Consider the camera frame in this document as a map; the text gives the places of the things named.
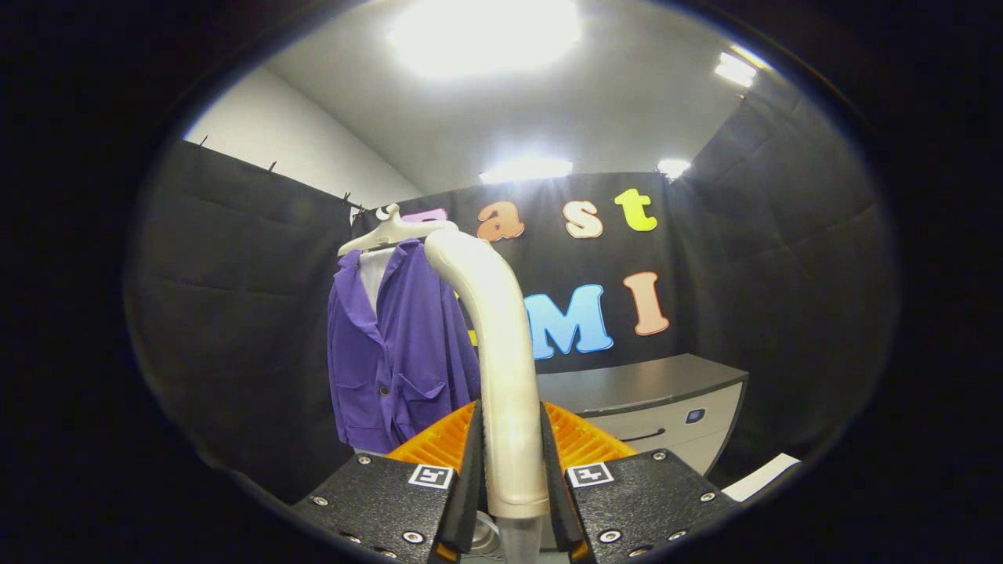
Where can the white garment steamer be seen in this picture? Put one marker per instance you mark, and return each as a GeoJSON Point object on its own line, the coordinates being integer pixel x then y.
{"type": "Point", "coordinates": [505, 368]}

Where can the grey cabinet with black top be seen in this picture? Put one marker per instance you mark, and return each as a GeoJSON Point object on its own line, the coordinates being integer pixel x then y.
{"type": "Point", "coordinates": [642, 384]}

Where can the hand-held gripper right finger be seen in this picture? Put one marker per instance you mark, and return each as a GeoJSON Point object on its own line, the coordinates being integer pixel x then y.
{"type": "Point", "coordinates": [642, 493]}

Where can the large ceiling light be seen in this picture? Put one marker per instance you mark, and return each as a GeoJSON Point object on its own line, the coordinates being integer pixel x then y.
{"type": "Point", "coordinates": [486, 35]}

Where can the double panel ceiling light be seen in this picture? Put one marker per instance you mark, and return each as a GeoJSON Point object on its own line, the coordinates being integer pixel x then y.
{"type": "Point", "coordinates": [735, 69]}

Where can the cream plastic clothes hanger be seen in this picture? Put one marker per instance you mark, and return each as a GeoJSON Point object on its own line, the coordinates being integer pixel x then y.
{"type": "Point", "coordinates": [392, 233]}

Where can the small ceiling light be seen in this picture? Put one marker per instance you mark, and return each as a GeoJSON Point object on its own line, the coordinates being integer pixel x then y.
{"type": "Point", "coordinates": [674, 168]}

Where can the white paper sheet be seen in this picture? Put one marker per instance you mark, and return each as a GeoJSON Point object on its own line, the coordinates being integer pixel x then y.
{"type": "Point", "coordinates": [760, 476]}

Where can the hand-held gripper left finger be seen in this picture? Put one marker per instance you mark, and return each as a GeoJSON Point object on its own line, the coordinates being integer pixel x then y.
{"type": "Point", "coordinates": [384, 493]}

